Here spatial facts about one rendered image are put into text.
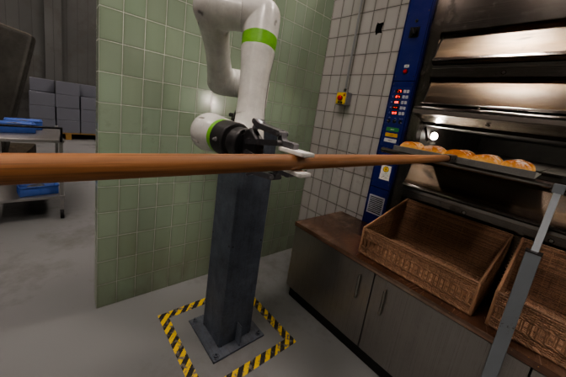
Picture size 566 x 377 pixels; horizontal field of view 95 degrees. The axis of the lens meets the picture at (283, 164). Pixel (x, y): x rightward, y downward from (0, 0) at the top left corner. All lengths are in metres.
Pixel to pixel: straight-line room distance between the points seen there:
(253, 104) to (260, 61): 0.14
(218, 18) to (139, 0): 0.80
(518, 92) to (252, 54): 1.39
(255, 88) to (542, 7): 1.49
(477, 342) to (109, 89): 1.99
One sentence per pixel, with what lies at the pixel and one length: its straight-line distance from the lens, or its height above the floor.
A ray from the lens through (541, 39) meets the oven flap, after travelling 1.87.
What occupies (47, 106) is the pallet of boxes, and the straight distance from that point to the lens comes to 7.58.
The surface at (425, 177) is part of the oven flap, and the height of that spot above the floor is 1.01.
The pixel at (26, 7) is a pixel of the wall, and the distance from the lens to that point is 8.72.
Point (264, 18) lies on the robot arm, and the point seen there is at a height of 1.56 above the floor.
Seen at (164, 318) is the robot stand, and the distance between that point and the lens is 1.92.
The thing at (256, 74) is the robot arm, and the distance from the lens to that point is 0.87.
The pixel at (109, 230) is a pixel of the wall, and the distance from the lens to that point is 1.82.
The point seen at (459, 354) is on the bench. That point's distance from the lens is 1.50.
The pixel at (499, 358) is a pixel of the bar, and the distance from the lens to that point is 1.38.
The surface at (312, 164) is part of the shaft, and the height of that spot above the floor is 1.19.
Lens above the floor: 1.28
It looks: 11 degrees down
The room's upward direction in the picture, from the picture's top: 8 degrees clockwise
